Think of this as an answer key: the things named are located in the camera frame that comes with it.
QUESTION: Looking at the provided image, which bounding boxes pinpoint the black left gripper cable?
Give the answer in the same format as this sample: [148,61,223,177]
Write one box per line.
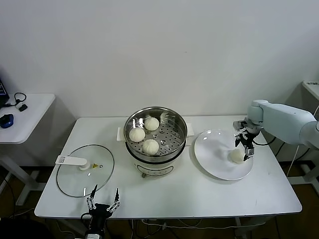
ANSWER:
[80,213,93,225]

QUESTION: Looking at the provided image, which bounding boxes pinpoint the glass pot lid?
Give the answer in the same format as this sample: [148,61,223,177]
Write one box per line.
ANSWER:
[56,144,115,198]

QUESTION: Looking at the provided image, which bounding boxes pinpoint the white electric steamer pot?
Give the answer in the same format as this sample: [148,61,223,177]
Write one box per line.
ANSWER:
[126,139,193,179]

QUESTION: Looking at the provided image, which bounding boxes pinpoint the white table leg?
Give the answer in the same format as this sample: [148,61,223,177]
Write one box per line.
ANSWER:
[234,218,250,239]

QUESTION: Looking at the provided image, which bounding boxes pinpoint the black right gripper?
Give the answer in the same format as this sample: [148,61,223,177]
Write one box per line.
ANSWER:
[234,131,257,162]

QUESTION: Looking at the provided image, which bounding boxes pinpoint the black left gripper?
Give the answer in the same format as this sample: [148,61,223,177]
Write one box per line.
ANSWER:
[86,184,122,231]

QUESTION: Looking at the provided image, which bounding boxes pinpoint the black looped earphone cable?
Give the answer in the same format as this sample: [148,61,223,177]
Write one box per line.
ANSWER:
[13,92,27,103]

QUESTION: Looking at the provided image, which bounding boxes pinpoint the white side table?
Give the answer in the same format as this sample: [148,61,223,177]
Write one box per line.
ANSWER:
[0,93,56,207]

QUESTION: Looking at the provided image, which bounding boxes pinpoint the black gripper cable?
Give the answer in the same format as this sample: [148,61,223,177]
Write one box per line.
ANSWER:
[253,135,277,146]
[80,213,93,225]

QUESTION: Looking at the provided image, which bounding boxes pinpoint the white steamed baozi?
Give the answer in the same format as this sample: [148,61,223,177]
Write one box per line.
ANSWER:
[228,149,244,165]
[129,127,146,142]
[142,138,160,155]
[144,117,160,131]

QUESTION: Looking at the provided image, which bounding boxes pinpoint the blue computer mouse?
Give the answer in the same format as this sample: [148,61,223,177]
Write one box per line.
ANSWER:
[0,113,14,129]

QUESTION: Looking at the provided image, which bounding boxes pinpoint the black floor cable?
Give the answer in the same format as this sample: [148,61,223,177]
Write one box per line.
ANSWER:
[0,171,16,217]

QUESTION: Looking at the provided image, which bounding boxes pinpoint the white hanging cable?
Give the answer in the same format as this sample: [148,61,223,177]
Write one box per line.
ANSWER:
[287,145,300,178]

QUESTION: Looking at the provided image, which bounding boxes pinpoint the stainless steel steamer pot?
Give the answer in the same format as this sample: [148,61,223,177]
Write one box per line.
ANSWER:
[117,106,196,162]

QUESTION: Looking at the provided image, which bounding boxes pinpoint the white cable under table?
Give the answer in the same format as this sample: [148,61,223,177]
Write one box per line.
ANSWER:
[142,218,277,231]

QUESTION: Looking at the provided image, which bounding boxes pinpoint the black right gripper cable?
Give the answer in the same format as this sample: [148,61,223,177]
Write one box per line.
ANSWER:
[253,135,277,146]

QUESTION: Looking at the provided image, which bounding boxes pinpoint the white round plate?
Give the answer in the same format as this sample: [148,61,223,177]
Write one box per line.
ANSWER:
[193,128,254,181]

